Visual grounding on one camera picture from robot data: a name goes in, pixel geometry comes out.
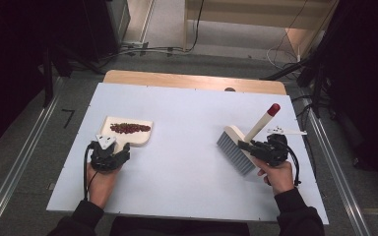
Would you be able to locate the person's right hand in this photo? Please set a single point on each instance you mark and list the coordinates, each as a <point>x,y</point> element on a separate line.
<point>280,178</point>

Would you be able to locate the black metal stand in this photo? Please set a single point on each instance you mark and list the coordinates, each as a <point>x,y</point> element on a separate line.
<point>48,78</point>

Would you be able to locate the dark curtain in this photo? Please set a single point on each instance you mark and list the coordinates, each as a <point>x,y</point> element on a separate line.
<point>370,82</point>
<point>10,65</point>

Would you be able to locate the light wooden shelf unit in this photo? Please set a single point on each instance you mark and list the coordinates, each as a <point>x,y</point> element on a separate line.
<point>259,14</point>

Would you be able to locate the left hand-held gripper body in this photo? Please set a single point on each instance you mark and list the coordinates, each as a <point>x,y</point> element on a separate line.
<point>105,159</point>

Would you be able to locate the person's left hand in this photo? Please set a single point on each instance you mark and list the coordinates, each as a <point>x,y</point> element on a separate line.
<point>100,187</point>

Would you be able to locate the metal floor rail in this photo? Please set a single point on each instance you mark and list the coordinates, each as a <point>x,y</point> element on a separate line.
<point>16,170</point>
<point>339,173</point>

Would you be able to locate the person's dark torso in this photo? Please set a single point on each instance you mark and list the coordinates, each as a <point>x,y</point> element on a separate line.
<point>180,227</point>

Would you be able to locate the white table board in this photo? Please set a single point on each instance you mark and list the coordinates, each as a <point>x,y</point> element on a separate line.
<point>183,183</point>

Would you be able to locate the cream plastic dustpan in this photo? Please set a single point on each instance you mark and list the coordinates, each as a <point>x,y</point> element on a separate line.
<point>138,139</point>

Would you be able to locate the cream brush with red cap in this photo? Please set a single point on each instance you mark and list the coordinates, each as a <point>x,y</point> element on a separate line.
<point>233,147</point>

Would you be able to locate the black cabinet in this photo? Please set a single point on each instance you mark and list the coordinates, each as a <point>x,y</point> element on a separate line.
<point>106,29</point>

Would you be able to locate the pile of red beans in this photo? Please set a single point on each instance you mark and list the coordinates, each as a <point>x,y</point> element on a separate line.
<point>129,128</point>

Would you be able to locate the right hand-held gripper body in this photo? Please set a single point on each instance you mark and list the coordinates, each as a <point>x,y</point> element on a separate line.
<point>277,150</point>

